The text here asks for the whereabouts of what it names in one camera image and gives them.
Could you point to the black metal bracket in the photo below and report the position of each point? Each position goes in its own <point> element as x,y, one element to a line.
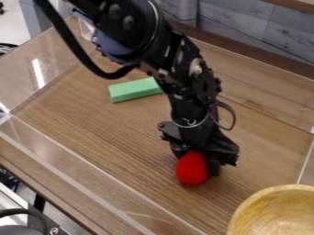
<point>42,223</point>

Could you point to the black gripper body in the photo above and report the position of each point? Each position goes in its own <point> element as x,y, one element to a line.
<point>204,139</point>

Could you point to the green foam block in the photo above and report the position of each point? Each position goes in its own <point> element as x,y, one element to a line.
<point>133,89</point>

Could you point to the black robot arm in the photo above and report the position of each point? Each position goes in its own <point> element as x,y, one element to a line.
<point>135,37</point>

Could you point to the red plush strawberry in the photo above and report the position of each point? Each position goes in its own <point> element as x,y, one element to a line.
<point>189,169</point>

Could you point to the grey post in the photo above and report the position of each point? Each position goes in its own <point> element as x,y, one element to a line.
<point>36,21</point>

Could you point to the clear acrylic tray enclosure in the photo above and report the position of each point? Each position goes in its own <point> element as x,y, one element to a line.
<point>80,140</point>

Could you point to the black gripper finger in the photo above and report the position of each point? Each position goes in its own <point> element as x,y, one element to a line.
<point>179,150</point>
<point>212,164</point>

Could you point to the wooden bowl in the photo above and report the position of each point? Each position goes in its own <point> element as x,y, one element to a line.
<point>280,210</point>

